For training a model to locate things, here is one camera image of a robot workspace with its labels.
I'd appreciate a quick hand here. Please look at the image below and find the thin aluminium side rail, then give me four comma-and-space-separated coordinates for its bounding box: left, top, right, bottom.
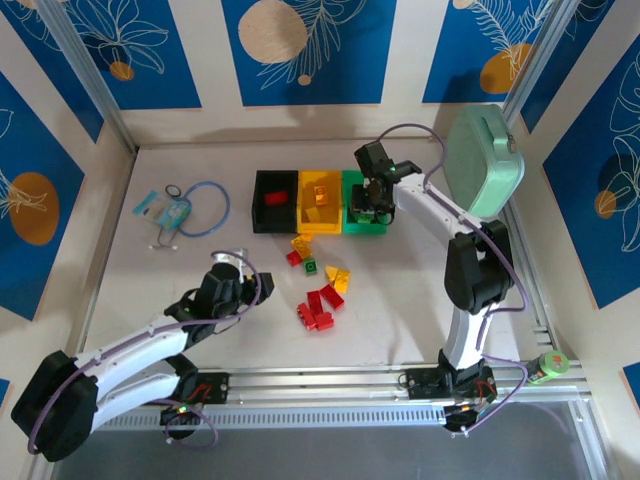
73, 148, 139, 372

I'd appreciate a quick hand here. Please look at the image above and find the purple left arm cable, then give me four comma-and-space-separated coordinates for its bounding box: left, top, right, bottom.
27, 248, 264, 455

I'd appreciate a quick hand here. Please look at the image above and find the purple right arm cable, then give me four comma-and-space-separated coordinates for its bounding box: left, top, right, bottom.
379, 123, 531, 439

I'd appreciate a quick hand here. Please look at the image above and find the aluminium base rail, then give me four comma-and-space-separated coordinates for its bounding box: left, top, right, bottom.
74, 363, 586, 409

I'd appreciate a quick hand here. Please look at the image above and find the yellow plastic bin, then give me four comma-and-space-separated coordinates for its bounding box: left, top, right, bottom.
297, 169, 346, 235

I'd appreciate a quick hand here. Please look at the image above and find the blue white plastic packet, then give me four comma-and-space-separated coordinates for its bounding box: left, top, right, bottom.
132, 189, 194, 230

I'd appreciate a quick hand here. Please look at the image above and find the black right arm base board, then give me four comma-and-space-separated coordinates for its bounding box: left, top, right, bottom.
442, 399, 494, 440

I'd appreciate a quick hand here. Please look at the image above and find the black plastic bin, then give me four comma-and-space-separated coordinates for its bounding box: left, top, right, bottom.
251, 169, 301, 235

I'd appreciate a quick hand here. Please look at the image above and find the small black orange canister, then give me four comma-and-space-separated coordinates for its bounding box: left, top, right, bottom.
523, 360, 549, 386

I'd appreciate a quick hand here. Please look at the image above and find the mint green zip case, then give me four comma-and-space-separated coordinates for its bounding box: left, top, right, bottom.
439, 103, 526, 220

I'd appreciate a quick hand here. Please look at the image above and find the blue tube stethoscope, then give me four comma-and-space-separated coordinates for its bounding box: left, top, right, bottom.
148, 179, 231, 252

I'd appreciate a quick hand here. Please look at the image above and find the aluminium corner post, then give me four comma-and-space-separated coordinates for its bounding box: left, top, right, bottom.
502, 0, 576, 117
37, 0, 139, 154

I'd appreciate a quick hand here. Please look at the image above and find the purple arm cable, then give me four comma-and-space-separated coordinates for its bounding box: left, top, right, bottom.
379, 123, 531, 439
27, 248, 264, 455

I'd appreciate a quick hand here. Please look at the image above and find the green tape roll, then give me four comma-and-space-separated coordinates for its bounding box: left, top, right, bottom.
542, 348, 571, 376

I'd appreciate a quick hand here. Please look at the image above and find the slotted grey cable duct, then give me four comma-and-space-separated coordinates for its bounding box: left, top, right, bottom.
94, 402, 576, 431

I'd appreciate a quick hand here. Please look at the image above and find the green plastic bin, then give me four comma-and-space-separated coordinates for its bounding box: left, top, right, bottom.
341, 169, 390, 236

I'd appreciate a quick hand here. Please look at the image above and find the black left arm base board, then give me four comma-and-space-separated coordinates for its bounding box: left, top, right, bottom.
159, 405, 204, 441

